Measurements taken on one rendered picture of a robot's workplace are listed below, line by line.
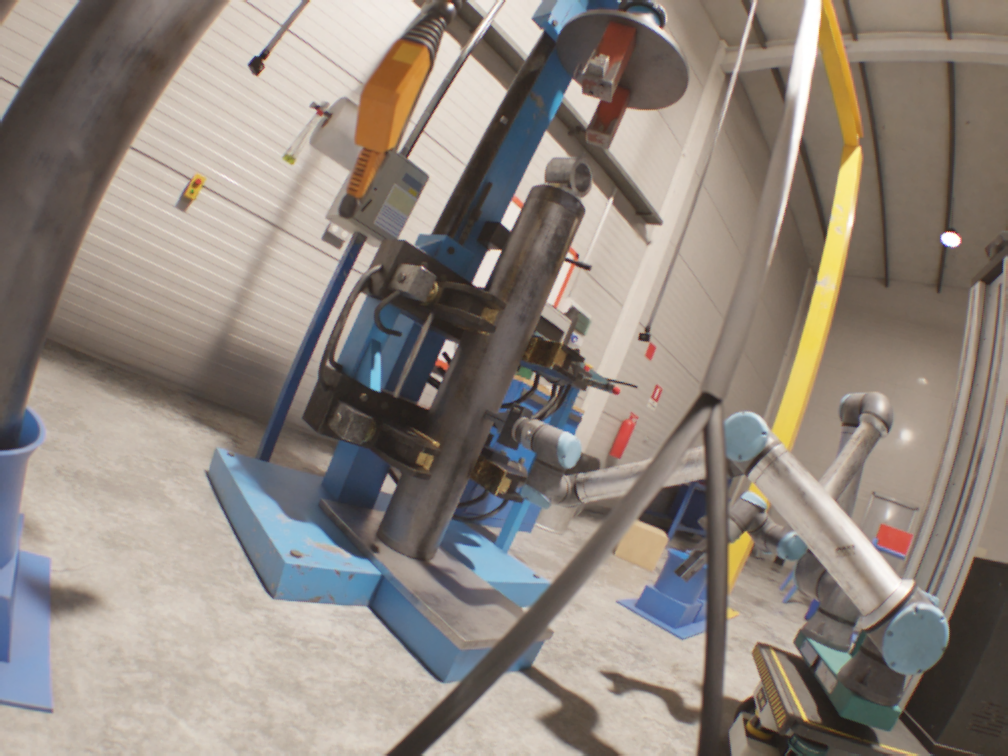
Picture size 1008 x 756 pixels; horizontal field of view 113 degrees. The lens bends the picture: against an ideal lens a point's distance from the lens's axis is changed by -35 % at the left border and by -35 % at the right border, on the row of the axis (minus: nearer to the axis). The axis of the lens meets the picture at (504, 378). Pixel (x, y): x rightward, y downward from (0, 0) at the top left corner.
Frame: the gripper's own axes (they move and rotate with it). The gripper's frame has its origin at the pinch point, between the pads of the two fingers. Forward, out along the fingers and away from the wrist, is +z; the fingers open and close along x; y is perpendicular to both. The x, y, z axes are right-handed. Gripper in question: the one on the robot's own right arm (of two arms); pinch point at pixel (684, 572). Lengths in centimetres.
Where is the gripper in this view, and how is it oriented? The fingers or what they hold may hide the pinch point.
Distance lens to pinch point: 167.6
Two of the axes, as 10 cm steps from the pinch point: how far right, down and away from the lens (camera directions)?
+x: 1.6, 2.6, 9.5
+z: -7.5, 6.6, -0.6
